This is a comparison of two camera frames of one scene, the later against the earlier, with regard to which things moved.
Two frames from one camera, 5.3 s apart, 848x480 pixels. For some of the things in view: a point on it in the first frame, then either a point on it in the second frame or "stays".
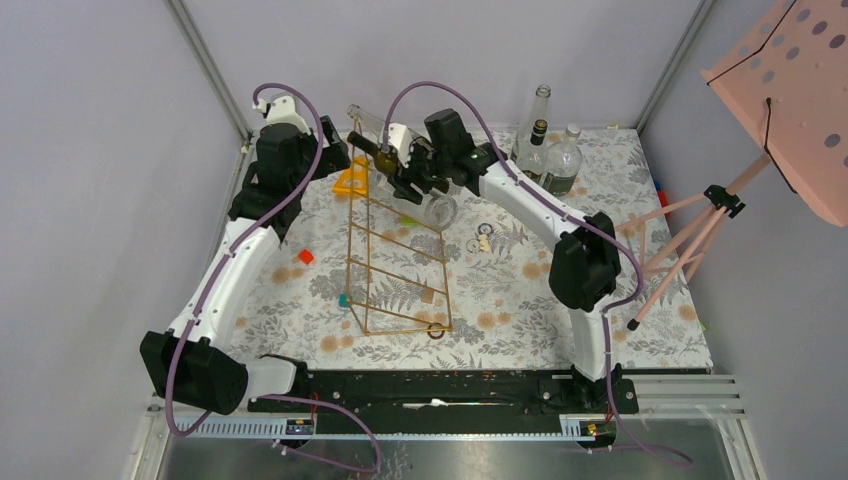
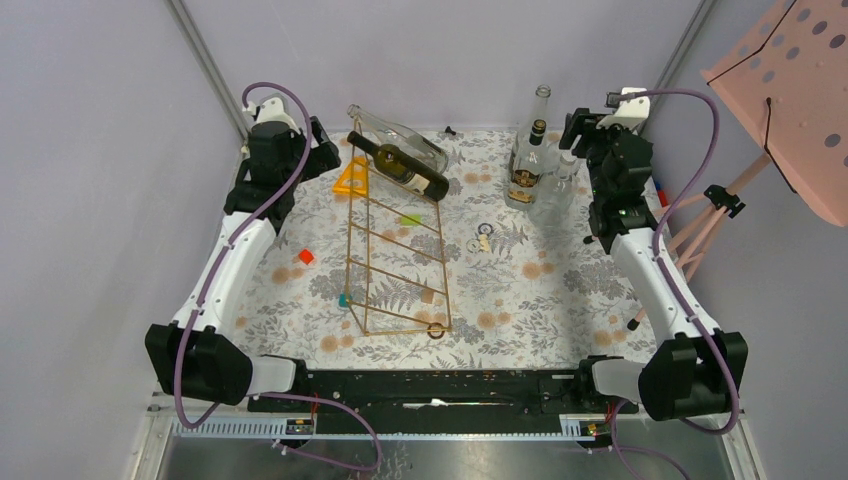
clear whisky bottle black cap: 532,154 stays
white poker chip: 472,245 stays
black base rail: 451,399 stays
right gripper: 403,177 → 590,126
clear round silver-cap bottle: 433,211 → 556,203
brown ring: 433,336 stays
